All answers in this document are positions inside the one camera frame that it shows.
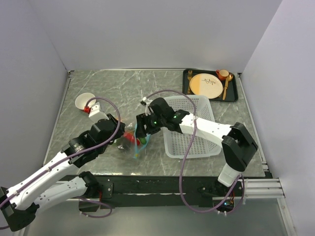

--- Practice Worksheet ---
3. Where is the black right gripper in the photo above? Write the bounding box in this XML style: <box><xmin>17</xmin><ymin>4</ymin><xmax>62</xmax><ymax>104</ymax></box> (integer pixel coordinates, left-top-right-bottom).
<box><xmin>135</xmin><ymin>111</ymin><xmax>165</xmax><ymax>138</ymax></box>

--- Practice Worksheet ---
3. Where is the green chili pepper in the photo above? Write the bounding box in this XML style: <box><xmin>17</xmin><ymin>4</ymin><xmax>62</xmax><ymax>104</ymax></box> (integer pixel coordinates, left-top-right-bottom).
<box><xmin>137</xmin><ymin>138</ymin><xmax>147</xmax><ymax>146</ymax></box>

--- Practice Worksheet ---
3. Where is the red chili pepper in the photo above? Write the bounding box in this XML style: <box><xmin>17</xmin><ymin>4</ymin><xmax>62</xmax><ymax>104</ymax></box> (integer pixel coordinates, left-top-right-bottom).
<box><xmin>124</xmin><ymin>132</ymin><xmax>135</xmax><ymax>144</ymax></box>

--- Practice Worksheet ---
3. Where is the clear zip top bag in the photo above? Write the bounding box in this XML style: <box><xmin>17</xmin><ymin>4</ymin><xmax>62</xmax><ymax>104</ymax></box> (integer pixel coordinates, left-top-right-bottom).
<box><xmin>113</xmin><ymin>122</ymin><xmax>151</xmax><ymax>159</ymax></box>

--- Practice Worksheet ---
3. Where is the dark purple mangosteen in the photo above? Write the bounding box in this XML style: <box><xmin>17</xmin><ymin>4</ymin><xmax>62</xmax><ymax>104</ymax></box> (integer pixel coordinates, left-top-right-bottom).
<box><xmin>117</xmin><ymin>143</ymin><xmax>132</xmax><ymax>152</ymax></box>

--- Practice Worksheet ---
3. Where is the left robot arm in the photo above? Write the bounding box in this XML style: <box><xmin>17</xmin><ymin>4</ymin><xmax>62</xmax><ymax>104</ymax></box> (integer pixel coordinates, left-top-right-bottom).
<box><xmin>0</xmin><ymin>114</ymin><xmax>126</xmax><ymax>232</ymax></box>

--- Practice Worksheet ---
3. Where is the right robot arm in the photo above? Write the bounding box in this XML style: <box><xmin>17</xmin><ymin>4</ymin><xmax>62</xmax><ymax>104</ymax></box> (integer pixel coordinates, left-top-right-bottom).
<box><xmin>135</xmin><ymin>97</ymin><xmax>258</xmax><ymax>196</ymax></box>

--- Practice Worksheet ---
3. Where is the white plastic basket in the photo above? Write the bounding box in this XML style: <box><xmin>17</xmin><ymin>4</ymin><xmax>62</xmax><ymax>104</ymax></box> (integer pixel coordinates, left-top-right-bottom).
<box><xmin>162</xmin><ymin>95</ymin><xmax>221</xmax><ymax>159</ymax></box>

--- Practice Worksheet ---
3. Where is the white brown bowl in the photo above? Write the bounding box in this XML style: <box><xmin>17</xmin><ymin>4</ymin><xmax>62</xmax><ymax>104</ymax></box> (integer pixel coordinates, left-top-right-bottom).
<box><xmin>74</xmin><ymin>92</ymin><xmax>95</xmax><ymax>110</ymax></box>

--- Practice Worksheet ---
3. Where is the gold fork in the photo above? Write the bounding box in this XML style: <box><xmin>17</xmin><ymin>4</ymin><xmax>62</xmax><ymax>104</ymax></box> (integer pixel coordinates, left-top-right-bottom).
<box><xmin>187</xmin><ymin>69</ymin><xmax>192</xmax><ymax>94</ymax></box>

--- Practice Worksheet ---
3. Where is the cream orange plate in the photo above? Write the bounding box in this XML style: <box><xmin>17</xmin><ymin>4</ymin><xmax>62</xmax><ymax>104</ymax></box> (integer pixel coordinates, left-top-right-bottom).
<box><xmin>190</xmin><ymin>73</ymin><xmax>223</xmax><ymax>99</ymax></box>

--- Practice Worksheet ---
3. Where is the orange coffee cup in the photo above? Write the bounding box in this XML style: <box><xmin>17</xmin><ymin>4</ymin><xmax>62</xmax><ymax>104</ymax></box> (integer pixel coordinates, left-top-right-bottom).
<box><xmin>216</xmin><ymin>69</ymin><xmax>229</xmax><ymax>81</ymax></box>

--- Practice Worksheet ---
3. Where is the gold spoon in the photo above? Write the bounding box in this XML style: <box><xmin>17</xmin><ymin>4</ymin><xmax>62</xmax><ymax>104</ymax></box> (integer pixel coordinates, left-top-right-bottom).
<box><xmin>222</xmin><ymin>73</ymin><xmax>233</xmax><ymax>100</ymax></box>

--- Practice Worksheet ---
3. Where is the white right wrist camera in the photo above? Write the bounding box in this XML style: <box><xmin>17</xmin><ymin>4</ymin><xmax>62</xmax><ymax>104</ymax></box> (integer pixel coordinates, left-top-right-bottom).
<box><xmin>140</xmin><ymin>97</ymin><xmax>153</xmax><ymax>116</ymax></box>

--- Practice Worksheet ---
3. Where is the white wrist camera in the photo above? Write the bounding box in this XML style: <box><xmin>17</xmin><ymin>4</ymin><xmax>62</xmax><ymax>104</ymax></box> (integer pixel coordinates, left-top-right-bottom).
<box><xmin>140</xmin><ymin>97</ymin><xmax>153</xmax><ymax>116</ymax></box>
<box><xmin>84</xmin><ymin>102</ymin><xmax>109</xmax><ymax>123</ymax></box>

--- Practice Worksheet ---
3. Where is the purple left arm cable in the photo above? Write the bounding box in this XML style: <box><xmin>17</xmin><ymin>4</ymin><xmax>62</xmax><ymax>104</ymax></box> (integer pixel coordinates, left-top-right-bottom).
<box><xmin>0</xmin><ymin>96</ymin><xmax>121</xmax><ymax>231</ymax></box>

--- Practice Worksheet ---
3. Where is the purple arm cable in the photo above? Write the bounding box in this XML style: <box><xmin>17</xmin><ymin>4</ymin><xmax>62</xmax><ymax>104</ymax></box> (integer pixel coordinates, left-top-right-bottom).
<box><xmin>146</xmin><ymin>89</ymin><xmax>246</xmax><ymax>213</ymax></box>
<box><xmin>0</xmin><ymin>96</ymin><xmax>121</xmax><ymax>231</ymax></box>

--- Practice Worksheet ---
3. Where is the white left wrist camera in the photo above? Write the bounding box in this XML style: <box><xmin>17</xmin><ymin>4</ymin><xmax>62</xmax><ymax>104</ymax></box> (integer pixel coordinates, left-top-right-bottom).
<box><xmin>84</xmin><ymin>102</ymin><xmax>109</xmax><ymax>123</ymax></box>

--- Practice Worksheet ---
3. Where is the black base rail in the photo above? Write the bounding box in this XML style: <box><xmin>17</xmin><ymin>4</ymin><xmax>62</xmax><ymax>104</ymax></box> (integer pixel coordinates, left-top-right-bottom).
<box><xmin>81</xmin><ymin>176</ymin><xmax>244</xmax><ymax>208</ymax></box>

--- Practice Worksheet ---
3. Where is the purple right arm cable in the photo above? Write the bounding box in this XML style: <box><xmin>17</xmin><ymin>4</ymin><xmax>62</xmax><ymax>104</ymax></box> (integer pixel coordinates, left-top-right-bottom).
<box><xmin>146</xmin><ymin>89</ymin><xmax>246</xmax><ymax>213</ymax></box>

